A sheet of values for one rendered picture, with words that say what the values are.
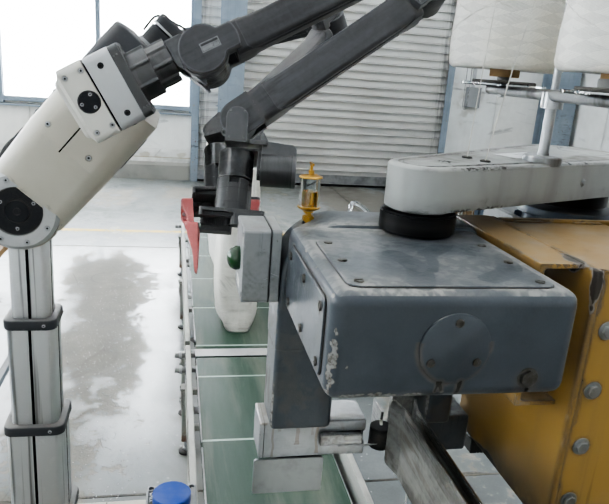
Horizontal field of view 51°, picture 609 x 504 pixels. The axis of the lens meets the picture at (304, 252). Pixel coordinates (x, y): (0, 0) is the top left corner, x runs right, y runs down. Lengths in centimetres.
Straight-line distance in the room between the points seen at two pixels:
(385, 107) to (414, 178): 793
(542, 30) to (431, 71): 791
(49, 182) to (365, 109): 744
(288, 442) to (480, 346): 37
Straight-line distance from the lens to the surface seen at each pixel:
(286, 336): 78
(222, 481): 191
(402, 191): 73
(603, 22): 73
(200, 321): 292
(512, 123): 946
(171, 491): 110
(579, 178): 95
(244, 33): 107
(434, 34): 884
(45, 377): 155
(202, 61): 104
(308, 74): 106
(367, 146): 864
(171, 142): 832
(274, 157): 103
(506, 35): 93
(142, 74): 106
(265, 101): 104
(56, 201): 133
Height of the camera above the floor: 151
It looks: 16 degrees down
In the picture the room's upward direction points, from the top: 4 degrees clockwise
